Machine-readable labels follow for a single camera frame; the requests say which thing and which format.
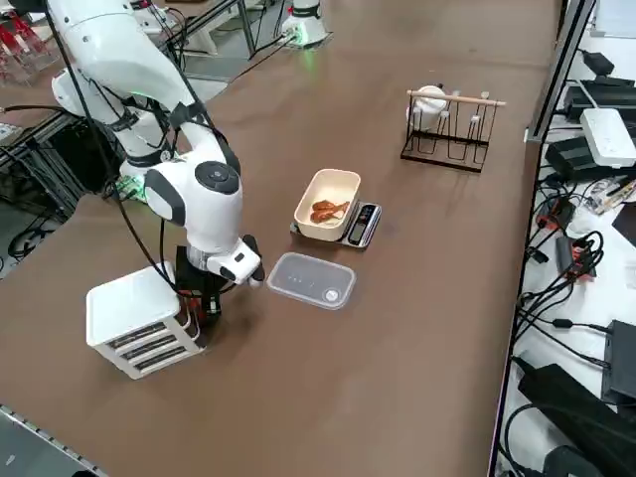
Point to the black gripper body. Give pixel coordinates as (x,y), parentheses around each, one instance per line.
(191,280)

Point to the brown toy chicken drumstick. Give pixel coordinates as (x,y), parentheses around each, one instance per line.
(325,209)

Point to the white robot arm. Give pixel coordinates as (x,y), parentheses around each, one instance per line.
(305,25)
(213,218)

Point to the silver digital kitchen scale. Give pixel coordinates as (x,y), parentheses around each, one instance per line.
(365,223)

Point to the white router box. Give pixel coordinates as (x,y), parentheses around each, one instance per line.
(608,136)

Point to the clear plastic container lid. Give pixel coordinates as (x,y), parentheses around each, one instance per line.
(308,278)

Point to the cream rectangular container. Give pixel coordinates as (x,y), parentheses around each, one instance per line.
(318,226)

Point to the red acrylic rack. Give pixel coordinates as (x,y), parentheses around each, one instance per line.
(15,45)

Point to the white desk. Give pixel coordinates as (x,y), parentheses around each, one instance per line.
(621,258)

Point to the black power adapter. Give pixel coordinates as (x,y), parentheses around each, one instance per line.
(598,62)

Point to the aluminium table edge rail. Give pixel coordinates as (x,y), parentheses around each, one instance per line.
(30,427)

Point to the aluminium camera post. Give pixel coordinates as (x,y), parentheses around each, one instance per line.
(561,64)

